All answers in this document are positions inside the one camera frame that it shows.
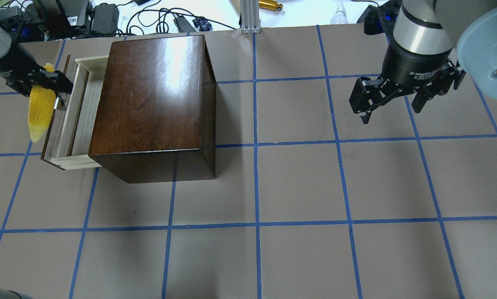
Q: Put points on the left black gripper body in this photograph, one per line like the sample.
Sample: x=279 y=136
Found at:
x=8 y=66

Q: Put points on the dark wooden drawer box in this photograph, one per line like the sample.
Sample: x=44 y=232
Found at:
x=155 y=121

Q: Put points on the wooden drawer with white handle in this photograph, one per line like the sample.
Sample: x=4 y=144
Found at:
x=68 y=137

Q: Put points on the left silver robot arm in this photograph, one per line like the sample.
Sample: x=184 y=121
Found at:
x=5 y=44

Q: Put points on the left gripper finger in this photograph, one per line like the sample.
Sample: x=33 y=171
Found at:
x=24 y=87
x=52 y=80

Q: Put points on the white light bulb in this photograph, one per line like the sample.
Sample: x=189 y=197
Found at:
x=340 y=15

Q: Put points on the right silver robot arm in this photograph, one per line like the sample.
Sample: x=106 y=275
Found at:
x=431 y=46

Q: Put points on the yellow toy corn cob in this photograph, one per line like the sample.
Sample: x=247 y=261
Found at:
x=41 y=105

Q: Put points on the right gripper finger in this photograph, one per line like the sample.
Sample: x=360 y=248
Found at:
x=450 y=76
x=369 y=94

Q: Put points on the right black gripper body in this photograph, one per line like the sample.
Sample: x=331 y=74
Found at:
x=412 y=66

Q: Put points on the black power brick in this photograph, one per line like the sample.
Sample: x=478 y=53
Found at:
x=105 y=18

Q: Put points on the aluminium frame post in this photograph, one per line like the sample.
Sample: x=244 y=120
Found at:
x=250 y=19

